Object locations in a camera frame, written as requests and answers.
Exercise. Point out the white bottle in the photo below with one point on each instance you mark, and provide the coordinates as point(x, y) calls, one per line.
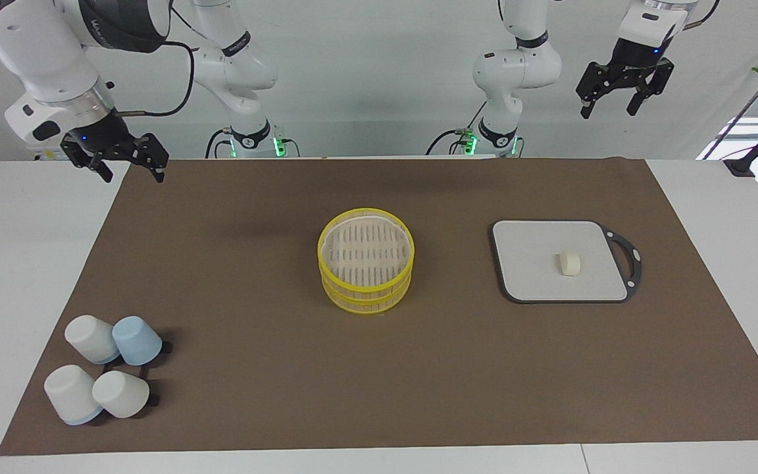
point(70, 393)
point(121, 394)
point(89, 337)

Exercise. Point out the white bottle top left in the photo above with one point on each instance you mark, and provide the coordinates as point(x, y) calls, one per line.
point(121, 394)

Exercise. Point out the light blue bottle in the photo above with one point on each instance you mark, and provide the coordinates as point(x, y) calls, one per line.
point(137, 340)

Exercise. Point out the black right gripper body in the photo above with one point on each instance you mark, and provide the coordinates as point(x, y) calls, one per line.
point(102, 135)

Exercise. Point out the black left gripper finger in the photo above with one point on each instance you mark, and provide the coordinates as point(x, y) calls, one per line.
point(596, 79)
point(652, 82)

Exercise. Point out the yellow rimmed steamer lid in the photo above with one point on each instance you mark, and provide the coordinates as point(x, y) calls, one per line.
point(366, 245)

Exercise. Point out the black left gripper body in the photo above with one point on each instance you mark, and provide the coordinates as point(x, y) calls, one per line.
point(639, 58)

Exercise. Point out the yellow rimmed steamer basket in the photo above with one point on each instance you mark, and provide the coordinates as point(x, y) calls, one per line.
point(366, 301)

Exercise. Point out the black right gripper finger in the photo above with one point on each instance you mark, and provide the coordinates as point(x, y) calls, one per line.
point(154, 155)
point(89, 161)

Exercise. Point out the small white steamed bun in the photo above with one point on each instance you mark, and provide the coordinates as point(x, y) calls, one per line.
point(568, 263)

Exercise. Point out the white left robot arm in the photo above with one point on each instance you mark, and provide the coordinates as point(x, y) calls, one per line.
point(517, 66)

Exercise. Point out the white bottle bottom right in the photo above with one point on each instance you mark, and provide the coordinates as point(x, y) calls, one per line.
point(89, 337)

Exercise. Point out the white bottle top right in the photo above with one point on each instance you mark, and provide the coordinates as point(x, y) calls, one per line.
point(70, 393)

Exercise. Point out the brown table mat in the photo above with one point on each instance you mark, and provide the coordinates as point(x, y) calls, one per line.
point(254, 368)

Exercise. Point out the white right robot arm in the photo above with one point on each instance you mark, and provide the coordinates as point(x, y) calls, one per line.
point(37, 46)

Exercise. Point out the grey cutting board dark frame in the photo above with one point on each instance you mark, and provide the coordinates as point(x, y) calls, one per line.
point(537, 263)

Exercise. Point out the thin grey rod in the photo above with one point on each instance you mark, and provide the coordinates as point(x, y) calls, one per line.
point(734, 122)

